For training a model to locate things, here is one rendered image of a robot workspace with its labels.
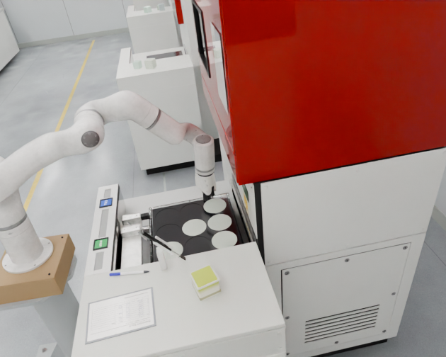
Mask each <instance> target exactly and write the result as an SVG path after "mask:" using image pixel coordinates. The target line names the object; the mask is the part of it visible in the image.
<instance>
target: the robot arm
mask: <svg viewBox="0 0 446 357"><path fill-rule="evenodd" d="M124 120H132V121H134V122H135V123H137V124H138V125H140V126H142V127H143V128H145V129H146V130H148V131H150V132H151V133H153V134H154V135H156V136H157V137H160V138H161V139H162V140H164V141H166V142H167V143H169V144H171V145H178V144H180V143H181V142H182V141H183V140H185V141H187V142H189V143H191V145H192V146H193V151H194V160H195V185H196V186H197V187H198V188H199V189H200V190H201V191H202V193H203V200H204V201H205V202H206V201H208V200H210V199H211V196H214V195H215V192H214V191H216V181H215V174H214V171H215V145H214V138H213V137H212V136H211V135H207V134H206V133H205V132H204V131H203V130H201V129H200V128H199V127H197V126H196V125H194V124H192V123H179V122H177V121H176V120H174V119H173V118H172V117H171V116H169V115H167V114H166V113H165V112H163V111H162V110H160V109H159V108H157V107H156V106H155V105H153V104H152V103H150V102H149V101H148V100H146V99H145V98H143V97H141V96H140V95H139V94H137V93H135V92H133V91H119V92H117V93H114V94H113V95H111V96H108V97H105V98H102V99H98V100H93V101H89V102H88V103H85V104H84V105H83V106H81V107H80V108H79V109H78V110H77V111H76V112H75V115H74V124H73V125H72V126H71V127H70V128H68V129H66V130H61V131H57V132H49V133H46V134H44V135H41V136H39V137H37V138H36V139H34V140H32V141H30V142H29V143H27V144H25V145H23V146H22V147H21V148H19V149H17V150H16V151H15V152H14V153H13V154H11V155H10V156H8V157H7V158H5V159H4V158H3V157H1V156H0V241H1V243H2V245H3V246H4V248H5V250H6V255H5V256H4V258H3V261H2V266H3V267H4V270H5V271H7V272H9V273H15V274H18V273H26V272H29V271H32V270H33V269H36V268H37V267H39V266H41V265H42V264H44V263H45V262H46V260H48V259H49V258H50V256H51V255H52V252H53V245H52V242H51V241H50V240H48V239H46V238H41V237H38V235H37V233H36V231H35V229H34V227H33V225H32V223H31V221H30V219H29V217H28V215H27V213H26V211H25V209H24V207H23V204H22V202H21V197H20V193H19V189H18V188H19V187H21V186H22V185H23V184H24V183H25V182H26V181H27V180H28V179H29V178H30V177H32V176H33V175H34V174H36V173H37V172H39V171H40V170H41V169H43V168H45V167H46V166H49V165H50V164H52V163H54V162H56V161H58V160H60V159H62V158H65V157H69V156H73V155H80V154H86V153H89V152H91V151H93V150H94V149H96V148H97V147H99V146H100V145H101V144H102V142H103V140H104V136H105V130H104V125H105V124H107V123H111V122H118V121H124Z"/></svg>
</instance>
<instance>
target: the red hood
mask: <svg viewBox="0 0 446 357"><path fill-rule="evenodd" d="M191 5H192V10H193V20H194V25H195V35H196V40H197V46H198V55H199V60H200V71H201V76H202V85H203V91H204V95H205V98H206V100H207V104H208V106H209V108H210V111H211V114H212V117H213V119H214V122H215V125H216V127H217V131H218V133H219V136H220V138H221V141H222V144H223V146H224V150H225V152H226V154H227V158H228V160H229V163H230V165H231V169H232V171H233V173H234V177H235V179H236V182H237V183H238V185H239V186H240V185H245V184H249V183H255V182H259V181H267V180H271V179H278V178H282V177H286V176H292V175H297V174H303V173H307V172H312V171H318V170H322V169H330V168H333V167H337V166H345V165H349V164H355V163H360V162H366V161H370V160H375V159H381V158H385V157H392V156H396V155H400V154H408V153H412V152H418V151H423V150H427V149H433V148H438V147H444V146H446V0H191Z"/></svg>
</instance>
